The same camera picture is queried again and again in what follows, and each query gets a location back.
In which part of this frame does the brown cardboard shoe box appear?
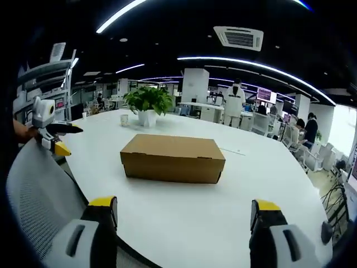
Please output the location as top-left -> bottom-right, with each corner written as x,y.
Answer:
119,133 -> 226,184

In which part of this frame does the short ceiling light strip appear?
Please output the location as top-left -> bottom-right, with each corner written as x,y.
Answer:
96,0 -> 148,34

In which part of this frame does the metal shelf rack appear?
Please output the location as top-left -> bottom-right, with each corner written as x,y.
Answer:
16,50 -> 78,123

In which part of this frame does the pink monitor screen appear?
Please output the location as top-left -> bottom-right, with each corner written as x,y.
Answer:
256,88 -> 277,103

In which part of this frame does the ceiling air conditioner vent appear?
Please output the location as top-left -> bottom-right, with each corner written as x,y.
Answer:
213,26 -> 264,52

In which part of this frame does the grey mesh office chair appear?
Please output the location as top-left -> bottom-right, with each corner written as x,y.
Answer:
5,138 -> 90,260

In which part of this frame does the green potted plant white pot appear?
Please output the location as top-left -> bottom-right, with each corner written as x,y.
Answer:
122,85 -> 174,128

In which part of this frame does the bundle of black cables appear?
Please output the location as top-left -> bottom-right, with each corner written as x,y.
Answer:
320,178 -> 351,227

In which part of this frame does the dark round object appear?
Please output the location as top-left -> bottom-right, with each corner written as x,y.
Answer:
320,220 -> 334,246

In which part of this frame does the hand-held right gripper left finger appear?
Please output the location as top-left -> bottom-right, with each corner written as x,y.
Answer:
41,195 -> 118,268

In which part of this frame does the long ceiling light strip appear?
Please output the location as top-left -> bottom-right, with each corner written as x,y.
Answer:
177,56 -> 337,106

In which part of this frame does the white square pillar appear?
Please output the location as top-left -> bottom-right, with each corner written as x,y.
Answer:
181,68 -> 210,104

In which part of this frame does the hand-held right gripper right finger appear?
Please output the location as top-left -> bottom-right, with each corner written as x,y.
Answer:
249,198 -> 321,268

